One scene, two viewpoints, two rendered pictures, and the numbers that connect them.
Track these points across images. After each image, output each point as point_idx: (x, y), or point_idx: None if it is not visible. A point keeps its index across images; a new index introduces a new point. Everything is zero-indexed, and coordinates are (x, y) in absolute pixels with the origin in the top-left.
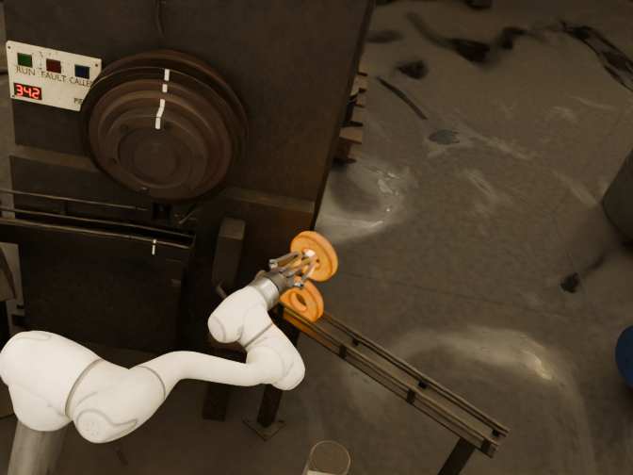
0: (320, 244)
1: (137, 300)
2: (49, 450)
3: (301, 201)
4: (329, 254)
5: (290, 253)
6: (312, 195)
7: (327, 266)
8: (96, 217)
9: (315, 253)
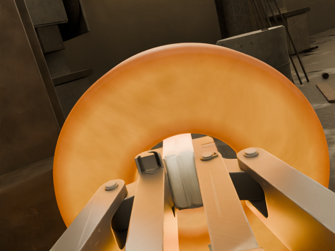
0: (196, 45)
1: None
2: None
3: (37, 163)
4: (269, 65)
5: (80, 214)
6: (51, 136)
7: (295, 136)
8: None
9: (195, 144)
